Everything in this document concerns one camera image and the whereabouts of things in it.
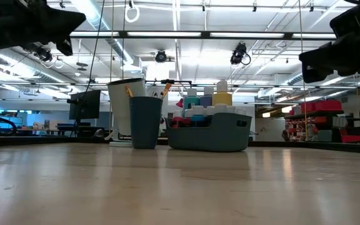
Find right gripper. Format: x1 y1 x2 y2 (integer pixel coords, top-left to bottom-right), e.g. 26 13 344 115
298 0 360 84

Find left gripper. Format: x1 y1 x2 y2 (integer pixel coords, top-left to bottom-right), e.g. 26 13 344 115
0 0 88 62

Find large yellow paint bottle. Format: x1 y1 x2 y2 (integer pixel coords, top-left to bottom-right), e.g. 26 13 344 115
211 79 233 107

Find wide orange-bristle brush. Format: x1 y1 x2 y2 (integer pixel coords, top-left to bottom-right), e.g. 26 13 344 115
161 82 173 101

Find dark blue plastic cup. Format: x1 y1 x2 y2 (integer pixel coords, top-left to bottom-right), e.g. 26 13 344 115
129 96 164 150

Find large teal paint bottle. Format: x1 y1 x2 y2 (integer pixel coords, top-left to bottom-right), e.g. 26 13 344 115
183 87 201 111

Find small red paint bottle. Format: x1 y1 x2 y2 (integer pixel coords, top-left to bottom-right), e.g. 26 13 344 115
171 109 184 129
182 108 194 126

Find black spotlight cluster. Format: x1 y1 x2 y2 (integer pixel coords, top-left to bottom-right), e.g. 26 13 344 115
23 42 54 63

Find red storage bins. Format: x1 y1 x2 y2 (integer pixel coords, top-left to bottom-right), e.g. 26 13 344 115
299 99 343 114

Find black computer monitor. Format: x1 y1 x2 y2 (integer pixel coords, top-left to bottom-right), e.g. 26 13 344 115
68 89 102 121

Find person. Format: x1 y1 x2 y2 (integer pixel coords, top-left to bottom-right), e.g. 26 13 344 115
281 124 291 143

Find red storage bin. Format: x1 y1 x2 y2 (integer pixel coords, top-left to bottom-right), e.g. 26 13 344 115
340 134 360 144

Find white plastic pitcher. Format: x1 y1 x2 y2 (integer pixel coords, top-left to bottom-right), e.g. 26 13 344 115
104 77 148 148

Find grey-blue plastic caddy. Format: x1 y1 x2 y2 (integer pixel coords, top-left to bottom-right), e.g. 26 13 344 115
164 112 254 153

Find silver ventilation duct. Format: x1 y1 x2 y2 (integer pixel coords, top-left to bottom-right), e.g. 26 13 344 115
0 46 78 85
286 72 304 87

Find yellow extension cord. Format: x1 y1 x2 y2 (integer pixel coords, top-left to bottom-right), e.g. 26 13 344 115
297 0 308 142

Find thin black hanging cable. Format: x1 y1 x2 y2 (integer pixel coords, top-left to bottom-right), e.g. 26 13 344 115
73 0 106 138

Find white hanging cable loop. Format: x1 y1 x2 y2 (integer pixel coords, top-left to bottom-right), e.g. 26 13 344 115
124 0 141 24

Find black camera with cable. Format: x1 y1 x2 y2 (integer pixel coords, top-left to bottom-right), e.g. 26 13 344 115
229 41 252 66

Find round black camera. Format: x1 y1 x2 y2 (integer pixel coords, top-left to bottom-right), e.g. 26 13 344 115
154 49 169 64

